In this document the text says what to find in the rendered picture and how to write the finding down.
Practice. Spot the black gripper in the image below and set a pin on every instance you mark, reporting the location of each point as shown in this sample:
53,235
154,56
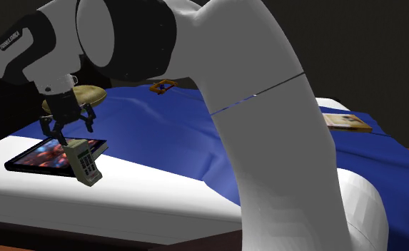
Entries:
64,106

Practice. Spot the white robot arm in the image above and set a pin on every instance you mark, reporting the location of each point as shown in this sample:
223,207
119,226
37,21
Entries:
259,121

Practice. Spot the beige keypad remote control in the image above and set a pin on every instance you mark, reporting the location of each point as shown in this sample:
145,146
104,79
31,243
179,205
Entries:
84,163

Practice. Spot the black tablet with colourful screen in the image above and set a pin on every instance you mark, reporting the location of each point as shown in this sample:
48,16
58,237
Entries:
37,158

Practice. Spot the bed with blue blanket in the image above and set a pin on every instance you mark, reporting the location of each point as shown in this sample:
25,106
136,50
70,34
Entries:
155,132

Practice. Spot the tan book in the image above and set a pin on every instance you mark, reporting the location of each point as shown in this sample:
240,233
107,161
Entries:
346,122

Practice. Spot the orange square frame tool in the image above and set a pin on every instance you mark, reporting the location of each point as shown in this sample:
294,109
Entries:
162,87

